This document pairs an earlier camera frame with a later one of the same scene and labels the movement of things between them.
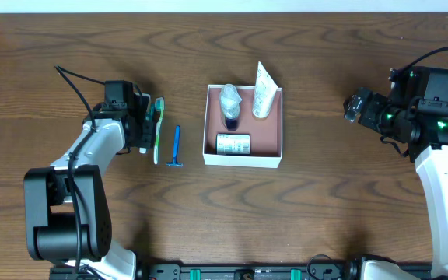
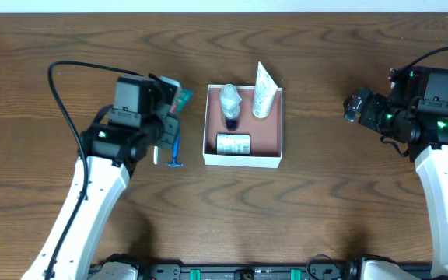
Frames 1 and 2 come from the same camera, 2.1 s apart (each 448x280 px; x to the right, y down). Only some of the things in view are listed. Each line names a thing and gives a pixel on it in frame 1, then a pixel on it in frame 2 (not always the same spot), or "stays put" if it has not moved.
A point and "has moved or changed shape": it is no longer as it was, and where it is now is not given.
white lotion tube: [264, 93] stays put
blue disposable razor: [174, 162] stays put
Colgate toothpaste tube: [148, 130] has moved or changed shape
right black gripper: [368, 109] stays put
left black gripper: [146, 127] → [171, 127]
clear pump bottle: [230, 98] stays put
